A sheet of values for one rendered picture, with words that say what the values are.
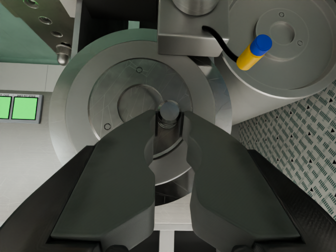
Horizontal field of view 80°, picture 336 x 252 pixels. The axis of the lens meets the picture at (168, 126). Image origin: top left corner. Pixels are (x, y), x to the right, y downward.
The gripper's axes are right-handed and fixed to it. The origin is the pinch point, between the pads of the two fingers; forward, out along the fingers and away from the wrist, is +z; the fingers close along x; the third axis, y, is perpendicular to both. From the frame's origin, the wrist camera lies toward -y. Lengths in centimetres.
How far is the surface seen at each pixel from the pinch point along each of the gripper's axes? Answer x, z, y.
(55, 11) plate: -20.0, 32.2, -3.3
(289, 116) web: 15.9, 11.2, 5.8
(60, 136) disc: -8.2, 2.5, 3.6
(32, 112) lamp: -30.1, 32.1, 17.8
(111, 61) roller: -4.4, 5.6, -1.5
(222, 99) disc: 4.6, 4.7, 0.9
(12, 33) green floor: -165, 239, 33
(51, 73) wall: -154, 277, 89
